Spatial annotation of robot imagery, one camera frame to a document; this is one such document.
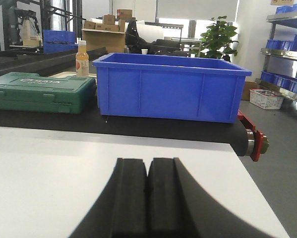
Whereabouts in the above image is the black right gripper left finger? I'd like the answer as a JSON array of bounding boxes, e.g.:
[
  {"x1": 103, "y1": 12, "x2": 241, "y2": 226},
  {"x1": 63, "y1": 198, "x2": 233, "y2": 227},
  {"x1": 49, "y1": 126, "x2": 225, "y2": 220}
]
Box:
[{"x1": 70, "y1": 158, "x2": 147, "y2": 238}]

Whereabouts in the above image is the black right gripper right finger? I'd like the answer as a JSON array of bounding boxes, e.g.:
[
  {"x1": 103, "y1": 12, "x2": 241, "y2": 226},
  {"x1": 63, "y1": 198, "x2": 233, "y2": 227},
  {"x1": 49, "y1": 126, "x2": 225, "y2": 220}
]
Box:
[{"x1": 148, "y1": 158, "x2": 289, "y2": 238}]

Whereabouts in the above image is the beige plastic tray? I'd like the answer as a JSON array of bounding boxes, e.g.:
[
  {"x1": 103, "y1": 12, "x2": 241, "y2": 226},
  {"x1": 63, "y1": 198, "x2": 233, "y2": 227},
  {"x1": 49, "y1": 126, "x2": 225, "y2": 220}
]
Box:
[{"x1": 48, "y1": 71, "x2": 97, "y2": 78}]

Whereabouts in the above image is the large blue plastic bin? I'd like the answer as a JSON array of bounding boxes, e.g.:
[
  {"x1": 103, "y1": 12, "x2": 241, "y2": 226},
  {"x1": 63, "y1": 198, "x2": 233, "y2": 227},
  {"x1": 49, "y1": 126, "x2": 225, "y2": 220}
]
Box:
[{"x1": 93, "y1": 53, "x2": 252, "y2": 123}]

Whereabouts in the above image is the white mesh basket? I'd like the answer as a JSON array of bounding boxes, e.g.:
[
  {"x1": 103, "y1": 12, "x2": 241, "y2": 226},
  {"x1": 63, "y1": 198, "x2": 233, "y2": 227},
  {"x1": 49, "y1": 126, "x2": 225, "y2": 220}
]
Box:
[{"x1": 250, "y1": 89, "x2": 284, "y2": 110}]

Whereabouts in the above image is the orange juice bottle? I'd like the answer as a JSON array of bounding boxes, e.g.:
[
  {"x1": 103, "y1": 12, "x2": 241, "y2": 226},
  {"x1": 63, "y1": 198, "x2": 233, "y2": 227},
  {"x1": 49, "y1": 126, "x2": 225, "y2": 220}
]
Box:
[{"x1": 75, "y1": 40, "x2": 89, "y2": 76}]

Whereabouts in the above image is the white paper cup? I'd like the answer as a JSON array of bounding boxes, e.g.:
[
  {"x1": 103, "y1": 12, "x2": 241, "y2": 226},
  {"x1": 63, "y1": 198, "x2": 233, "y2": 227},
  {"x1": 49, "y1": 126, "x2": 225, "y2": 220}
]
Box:
[{"x1": 141, "y1": 49, "x2": 148, "y2": 55}]

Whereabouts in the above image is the green SATA tool case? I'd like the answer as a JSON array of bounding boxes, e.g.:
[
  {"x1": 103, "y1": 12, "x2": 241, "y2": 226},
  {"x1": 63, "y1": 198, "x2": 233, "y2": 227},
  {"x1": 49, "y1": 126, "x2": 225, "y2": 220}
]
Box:
[{"x1": 0, "y1": 72, "x2": 96, "y2": 114}]

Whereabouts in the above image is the green potted plant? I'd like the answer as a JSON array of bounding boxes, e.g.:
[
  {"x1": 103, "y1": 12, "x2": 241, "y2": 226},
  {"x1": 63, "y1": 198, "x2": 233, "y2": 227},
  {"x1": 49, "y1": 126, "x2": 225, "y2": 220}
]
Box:
[{"x1": 189, "y1": 15, "x2": 238, "y2": 62}]

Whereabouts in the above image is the large open cardboard box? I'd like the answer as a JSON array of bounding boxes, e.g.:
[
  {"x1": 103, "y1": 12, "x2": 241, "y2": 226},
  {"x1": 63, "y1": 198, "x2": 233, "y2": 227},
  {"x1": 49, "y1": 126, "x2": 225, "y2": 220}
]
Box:
[{"x1": 82, "y1": 29, "x2": 125, "y2": 53}]

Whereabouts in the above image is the metal shelf rack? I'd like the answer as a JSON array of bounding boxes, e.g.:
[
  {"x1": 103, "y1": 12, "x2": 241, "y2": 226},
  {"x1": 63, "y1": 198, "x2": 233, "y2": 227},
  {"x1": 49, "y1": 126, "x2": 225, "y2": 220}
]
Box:
[{"x1": 256, "y1": 11, "x2": 297, "y2": 102}]

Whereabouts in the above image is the blue bin far left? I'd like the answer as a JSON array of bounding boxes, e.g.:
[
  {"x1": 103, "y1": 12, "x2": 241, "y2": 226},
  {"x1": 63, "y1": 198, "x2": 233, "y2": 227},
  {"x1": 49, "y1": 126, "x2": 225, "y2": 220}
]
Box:
[{"x1": 43, "y1": 30, "x2": 78, "y2": 54}]

